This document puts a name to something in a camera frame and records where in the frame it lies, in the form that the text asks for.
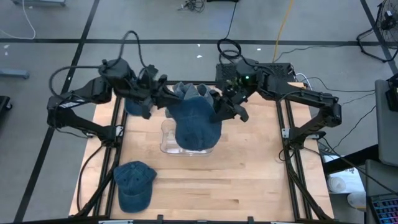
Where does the black coiled cable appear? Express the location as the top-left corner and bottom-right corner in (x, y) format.
(216, 0), (243, 60)

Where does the black bar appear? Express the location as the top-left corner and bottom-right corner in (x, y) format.
(322, 144), (380, 175)

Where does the backlit keyboard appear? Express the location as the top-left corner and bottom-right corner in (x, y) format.
(368, 193), (398, 224)

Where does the black aluminium table frame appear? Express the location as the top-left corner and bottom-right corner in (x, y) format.
(70, 80), (335, 224)

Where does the dark blue denim cap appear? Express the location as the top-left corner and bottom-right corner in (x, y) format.
(113, 160), (158, 214)
(166, 95), (223, 152)
(124, 98), (147, 117)

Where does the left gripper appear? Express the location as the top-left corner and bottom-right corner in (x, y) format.
(133, 64), (182, 121)

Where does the black box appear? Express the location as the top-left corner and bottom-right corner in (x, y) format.
(0, 95), (13, 111)

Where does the black device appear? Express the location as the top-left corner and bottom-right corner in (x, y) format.
(385, 73), (398, 112)

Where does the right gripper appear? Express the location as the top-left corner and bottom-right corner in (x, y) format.
(210, 81), (252, 123)

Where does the grey metal bar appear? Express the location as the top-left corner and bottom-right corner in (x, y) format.
(0, 68), (30, 80)
(11, 0), (67, 7)

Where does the black floor cable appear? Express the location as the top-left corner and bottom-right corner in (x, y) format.
(306, 76), (376, 93)

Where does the white power cable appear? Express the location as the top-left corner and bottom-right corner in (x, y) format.
(294, 72), (313, 91)

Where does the white floor cable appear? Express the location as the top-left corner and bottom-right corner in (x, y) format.
(0, 0), (37, 40)

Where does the black mesh computer tower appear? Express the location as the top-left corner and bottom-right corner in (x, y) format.
(215, 62), (295, 83)

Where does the black floor fan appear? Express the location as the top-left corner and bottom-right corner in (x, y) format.
(356, 0), (398, 63)

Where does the white round object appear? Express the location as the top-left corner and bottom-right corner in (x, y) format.
(326, 175), (347, 194)
(347, 190), (368, 210)

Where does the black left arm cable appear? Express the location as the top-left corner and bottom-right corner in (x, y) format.
(48, 29), (150, 98)

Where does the grey table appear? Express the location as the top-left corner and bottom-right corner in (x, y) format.
(374, 79), (398, 168)

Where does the green plant in white pot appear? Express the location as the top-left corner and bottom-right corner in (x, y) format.
(226, 77), (243, 94)

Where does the yellow cable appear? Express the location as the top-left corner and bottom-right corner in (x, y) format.
(272, 0), (295, 63)

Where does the black cable bundle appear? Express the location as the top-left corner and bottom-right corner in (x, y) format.
(177, 0), (206, 13)

